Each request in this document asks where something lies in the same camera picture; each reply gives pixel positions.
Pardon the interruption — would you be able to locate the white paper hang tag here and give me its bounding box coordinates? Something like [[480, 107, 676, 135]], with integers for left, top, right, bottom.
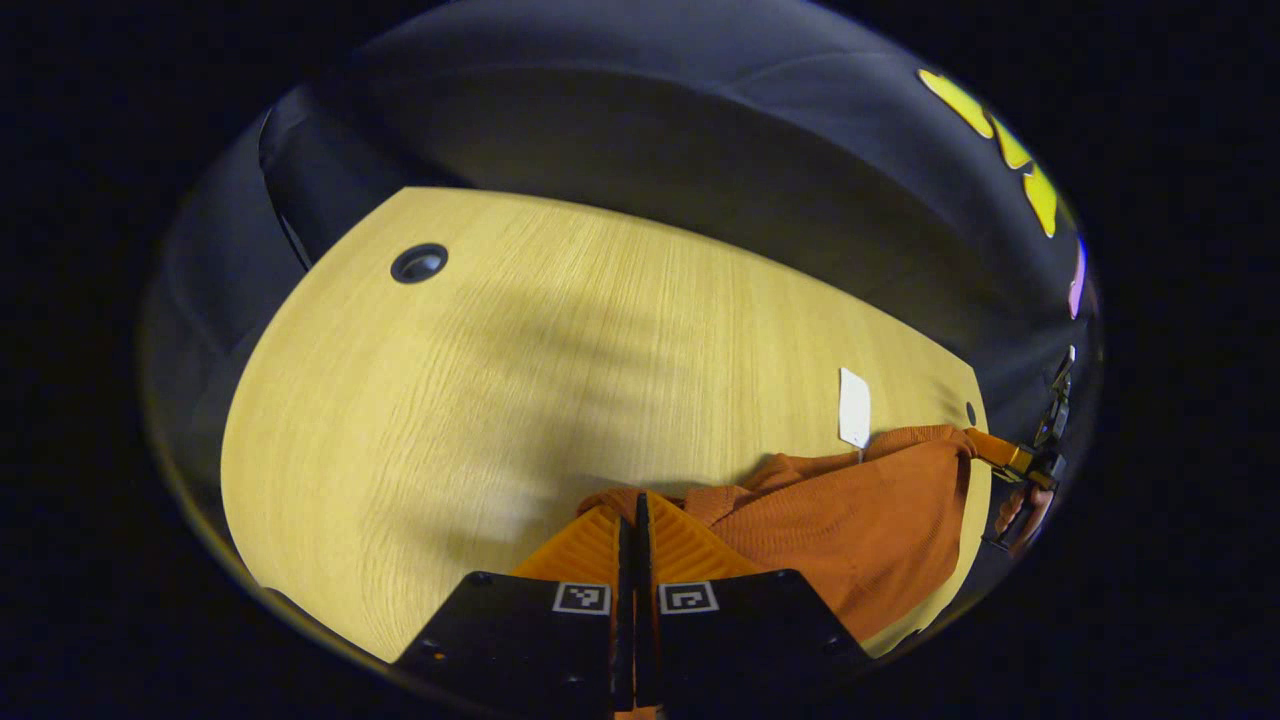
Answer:
[[838, 367, 873, 450]]

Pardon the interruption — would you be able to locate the black backdrop cloth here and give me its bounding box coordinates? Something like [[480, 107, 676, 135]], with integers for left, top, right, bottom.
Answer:
[[140, 0, 1106, 641]]

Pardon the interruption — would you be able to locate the orange knit garment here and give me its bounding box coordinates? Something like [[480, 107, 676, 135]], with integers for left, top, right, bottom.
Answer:
[[577, 425, 991, 643]]

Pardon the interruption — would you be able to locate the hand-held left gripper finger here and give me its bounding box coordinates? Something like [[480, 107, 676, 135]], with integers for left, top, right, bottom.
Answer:
[[634, 490, 873, 713], [390, 505, 633, 716]]

